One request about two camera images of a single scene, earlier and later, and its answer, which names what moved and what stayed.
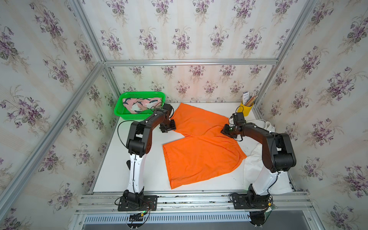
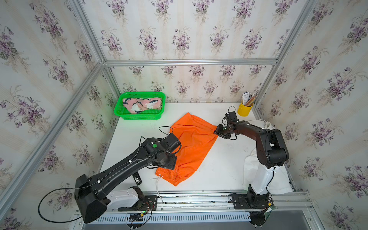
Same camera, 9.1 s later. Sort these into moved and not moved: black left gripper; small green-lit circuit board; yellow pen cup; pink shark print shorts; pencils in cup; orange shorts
Moved: black left gripper; orange shorts
Not moved: pink shark print shorts; small green-lit circuit board; pencils in cup; yellow pen cup
